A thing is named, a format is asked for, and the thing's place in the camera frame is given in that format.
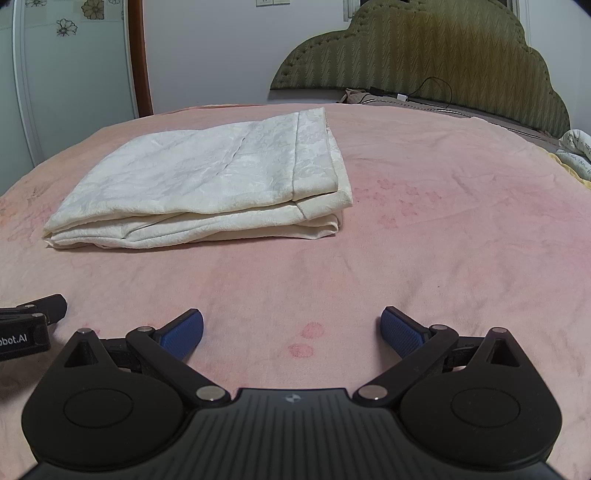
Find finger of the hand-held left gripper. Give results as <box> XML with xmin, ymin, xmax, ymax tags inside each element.
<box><xmin>0</xmin><ymin>309</ymin><xmax>48</xmax><ymax>329</ymax></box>
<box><xmin>14</xmin><ymin>294</ymin><xmax>69</xmax><ymax>324</ymax></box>

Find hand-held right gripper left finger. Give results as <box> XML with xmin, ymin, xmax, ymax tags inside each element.
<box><xmin>64</xmin><ymin>308</ymin><xmax>232</xmax><ymax>407</ymax></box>

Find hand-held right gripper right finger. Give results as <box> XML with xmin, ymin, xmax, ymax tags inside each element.
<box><xmin>352</xmin><ymin>305</ymin><xmax>526</xmax><ymax>407</ymax></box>

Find white towel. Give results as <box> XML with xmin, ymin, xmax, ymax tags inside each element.
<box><xmin>43</xmin><ymin>106</ymin><xmax>354</xmax><ymax>250</ymax></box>

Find pink blanket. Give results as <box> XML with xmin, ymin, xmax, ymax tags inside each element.
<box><xmin>0</xmin><ymin>102</ymin><xmax>591</xmax><ymax>480</ymax></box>

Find white wardrobe with flower stickers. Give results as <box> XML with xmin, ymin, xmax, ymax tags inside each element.
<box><xmin>0</xmin><ymin>0</ymin><xmax>140</xmax><ymax>197</ymax></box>

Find yellow blanket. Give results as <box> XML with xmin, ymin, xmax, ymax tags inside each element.
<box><xmin>553</xmin><ymin>151</ymin><xmax>591</xmax><ymax>191</ymax></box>

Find white printed folded quilt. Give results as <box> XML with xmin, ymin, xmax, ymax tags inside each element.
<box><xmin>558</xmin><ymin>129</ymin><xmax>591</xmax><ymax>182</ymax></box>

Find olive green padded headboard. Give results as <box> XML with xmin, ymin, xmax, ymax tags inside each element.
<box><xmin>270</xmin><ymin>0</ymin><xmax>571</xmax><ymax>139</ymax></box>

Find thin black charger cable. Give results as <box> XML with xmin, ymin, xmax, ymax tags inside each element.
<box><xmin>368</xmin><ymin>76</ymin><xmax>456</xmax><ymax>112</ymax></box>

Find brown wooden door frame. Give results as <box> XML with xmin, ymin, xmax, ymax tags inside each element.
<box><xmin>128</xmin><ymin>0</ymin><xmax>154</xmax><ymax>117</ymax></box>

